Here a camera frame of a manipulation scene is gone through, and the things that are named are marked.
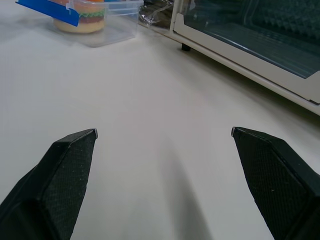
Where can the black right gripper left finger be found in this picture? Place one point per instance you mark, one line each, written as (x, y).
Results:
(62, 180)

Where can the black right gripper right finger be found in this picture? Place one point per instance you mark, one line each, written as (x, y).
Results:
(272, 180)

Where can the toy hamburger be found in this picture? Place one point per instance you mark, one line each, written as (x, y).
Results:
(85, 21)

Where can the clear plastic container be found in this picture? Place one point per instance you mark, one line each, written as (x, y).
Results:
(117, 27)

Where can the white toaster oven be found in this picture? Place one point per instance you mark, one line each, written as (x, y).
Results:
(252, 47)

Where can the blue container lid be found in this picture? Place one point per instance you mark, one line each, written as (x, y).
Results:
(50, 10)

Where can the crumpled clear plastic wrap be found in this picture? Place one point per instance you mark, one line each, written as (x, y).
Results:
(155, 13)

